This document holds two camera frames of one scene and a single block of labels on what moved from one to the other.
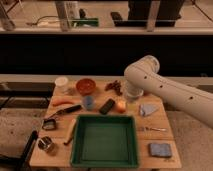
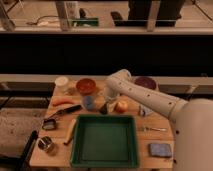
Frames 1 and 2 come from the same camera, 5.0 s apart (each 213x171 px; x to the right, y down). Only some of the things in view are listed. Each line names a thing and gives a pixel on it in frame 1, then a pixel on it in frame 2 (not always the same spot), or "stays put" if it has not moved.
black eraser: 108,104 stays put
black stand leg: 22,161 stays put
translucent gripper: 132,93 -> 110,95
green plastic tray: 105,141 stays put
